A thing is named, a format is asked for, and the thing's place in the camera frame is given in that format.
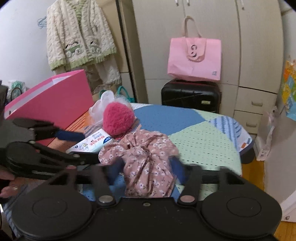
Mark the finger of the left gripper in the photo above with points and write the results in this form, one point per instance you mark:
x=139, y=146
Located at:
x=34, y=158
x=43, y=130

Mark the white plastic bag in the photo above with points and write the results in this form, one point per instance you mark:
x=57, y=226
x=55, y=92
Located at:
x=97, y=110

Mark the patchwork table cloth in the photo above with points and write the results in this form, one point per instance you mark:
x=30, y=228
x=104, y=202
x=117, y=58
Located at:
x=204, y=138

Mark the beige wardrobe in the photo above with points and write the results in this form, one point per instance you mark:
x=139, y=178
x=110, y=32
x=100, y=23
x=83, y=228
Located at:
x=238, y=44

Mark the white tissue pack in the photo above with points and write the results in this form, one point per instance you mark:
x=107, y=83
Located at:
x=93, y=143

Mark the pink floral cloth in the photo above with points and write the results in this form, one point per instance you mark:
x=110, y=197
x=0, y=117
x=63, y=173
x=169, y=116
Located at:
x=147, y=171

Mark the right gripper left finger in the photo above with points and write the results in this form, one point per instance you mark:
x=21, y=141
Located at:
x=102, y=176

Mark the pink fluffy plush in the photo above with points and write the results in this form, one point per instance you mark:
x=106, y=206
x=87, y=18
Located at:
x=118, y=118

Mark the colourful paper bag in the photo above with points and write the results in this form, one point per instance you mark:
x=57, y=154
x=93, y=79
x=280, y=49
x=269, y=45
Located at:
x=288, y=89

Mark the person's left hand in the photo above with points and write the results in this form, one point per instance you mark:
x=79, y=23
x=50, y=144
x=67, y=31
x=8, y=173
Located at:
x=12, y=187

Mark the cream knitted cardigan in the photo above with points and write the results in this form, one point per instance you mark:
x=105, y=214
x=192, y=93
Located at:
x=78, y=35

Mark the teal shopping bag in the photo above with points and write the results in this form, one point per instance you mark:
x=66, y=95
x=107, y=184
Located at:
x=124, y=93

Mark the black suitcase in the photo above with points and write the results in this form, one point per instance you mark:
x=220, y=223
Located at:
x=201, y=95

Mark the pink cardboard box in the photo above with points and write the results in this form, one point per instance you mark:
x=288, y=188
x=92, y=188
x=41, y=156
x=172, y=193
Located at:
x=61, y=99

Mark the pink tote bag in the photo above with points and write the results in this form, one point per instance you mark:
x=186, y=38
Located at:
x=194, y=59

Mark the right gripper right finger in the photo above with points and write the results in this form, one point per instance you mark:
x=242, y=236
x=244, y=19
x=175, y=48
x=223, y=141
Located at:
x=190, y=176

